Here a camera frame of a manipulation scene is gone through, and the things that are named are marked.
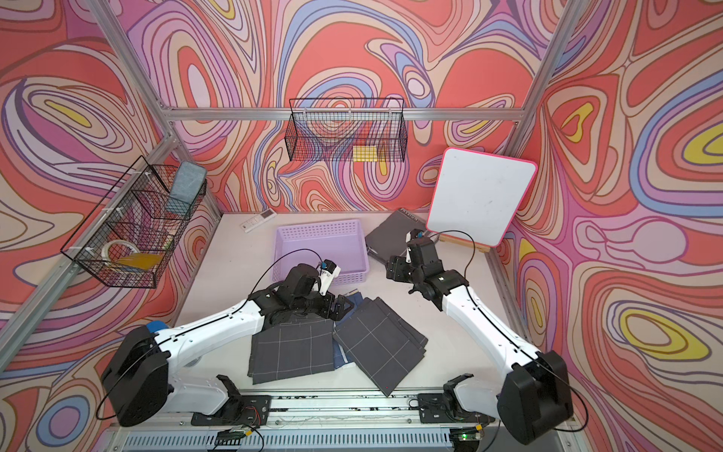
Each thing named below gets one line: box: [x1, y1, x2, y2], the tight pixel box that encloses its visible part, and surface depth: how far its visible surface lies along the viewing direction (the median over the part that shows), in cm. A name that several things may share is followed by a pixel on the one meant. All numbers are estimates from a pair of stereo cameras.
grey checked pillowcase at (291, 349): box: [246, 319, 336, 386], surface depth 82 cm
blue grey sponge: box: [166, 161, 208, 215], surface depth 82 cm
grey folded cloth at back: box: [364, 208, 427, 260], surface depth 117 cm
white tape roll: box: [101, 239, 141, 263], surface depth 68 cm
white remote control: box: [240, 208, 278, 234], surface depth 120 cm
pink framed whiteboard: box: [425, 146, 538, 248], surface depth 90 cm
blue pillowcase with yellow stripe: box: [333, 289, 364, 369], surface depth 84 cm
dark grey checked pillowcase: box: [333, 296, 429, 398], surface depth 85 cm
